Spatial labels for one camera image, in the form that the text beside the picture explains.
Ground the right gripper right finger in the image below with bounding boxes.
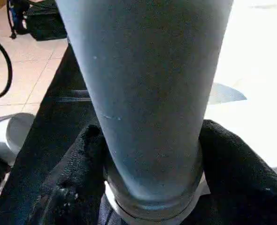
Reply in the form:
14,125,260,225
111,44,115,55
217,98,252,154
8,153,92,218
188,120,277,225

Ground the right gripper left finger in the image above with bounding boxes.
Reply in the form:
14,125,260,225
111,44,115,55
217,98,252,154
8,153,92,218
28,123,109,225

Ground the white plastic table top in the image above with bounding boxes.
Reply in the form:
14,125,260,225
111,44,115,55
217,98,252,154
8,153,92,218
103,0,277,225

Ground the white plastic table leg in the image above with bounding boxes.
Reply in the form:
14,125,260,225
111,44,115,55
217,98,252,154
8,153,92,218
55,0,234,212

